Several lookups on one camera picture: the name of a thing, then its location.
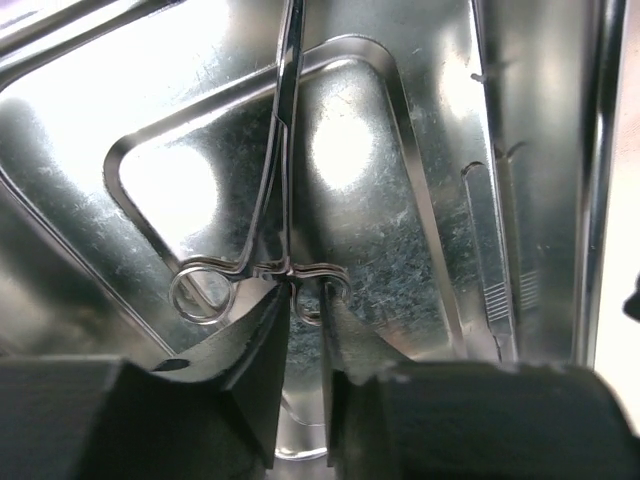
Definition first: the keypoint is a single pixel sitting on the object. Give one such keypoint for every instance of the steel instrument tray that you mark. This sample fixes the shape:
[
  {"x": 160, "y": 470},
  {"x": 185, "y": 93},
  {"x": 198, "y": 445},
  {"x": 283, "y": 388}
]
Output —
[{"x": 134, "y": 134}]

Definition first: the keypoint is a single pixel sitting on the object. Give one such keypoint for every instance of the steel scalpel handle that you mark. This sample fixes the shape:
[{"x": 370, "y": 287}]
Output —
[{"x": 488, "y": 239}]

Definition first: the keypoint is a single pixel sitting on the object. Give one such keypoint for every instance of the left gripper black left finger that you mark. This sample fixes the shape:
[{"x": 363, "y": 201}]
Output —
[{"x": 210, "y": 414}]

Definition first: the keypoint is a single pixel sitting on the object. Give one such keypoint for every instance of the steel surgical scissors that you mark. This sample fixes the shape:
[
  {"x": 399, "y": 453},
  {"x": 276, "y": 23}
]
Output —
[{"x": 278, "y": 161}]

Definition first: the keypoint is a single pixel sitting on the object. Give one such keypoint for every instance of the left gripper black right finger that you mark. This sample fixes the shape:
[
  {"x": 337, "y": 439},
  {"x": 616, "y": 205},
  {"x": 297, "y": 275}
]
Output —
[{"x": 389, "y": 417}]

